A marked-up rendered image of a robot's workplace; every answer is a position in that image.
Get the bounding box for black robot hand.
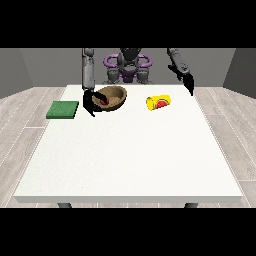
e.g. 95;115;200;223
82;89;110;118
182;73;195;97

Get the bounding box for brown wooden bowl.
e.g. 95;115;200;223
91;85;128;113

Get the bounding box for green square pad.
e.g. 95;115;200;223
45;100;80;120

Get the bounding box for yellow cup with melon print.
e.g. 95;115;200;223
145;94;172;112

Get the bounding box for grey robot trunk purple rings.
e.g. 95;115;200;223
102;48;155;86

